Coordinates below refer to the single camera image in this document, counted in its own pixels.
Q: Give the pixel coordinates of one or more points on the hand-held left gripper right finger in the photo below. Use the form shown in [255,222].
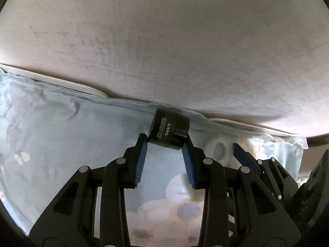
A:
[191,164]

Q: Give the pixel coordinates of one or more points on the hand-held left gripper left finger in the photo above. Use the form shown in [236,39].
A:
[140,159]

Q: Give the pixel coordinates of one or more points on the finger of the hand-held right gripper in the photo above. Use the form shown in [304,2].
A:
[243,157]

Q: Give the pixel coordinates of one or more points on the black cream jar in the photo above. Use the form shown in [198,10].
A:
[167,130]

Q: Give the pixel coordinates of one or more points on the white desktop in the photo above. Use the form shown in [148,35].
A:
[64,83]

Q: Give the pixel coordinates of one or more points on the light blue floral sheet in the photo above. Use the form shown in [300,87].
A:
[77,133]

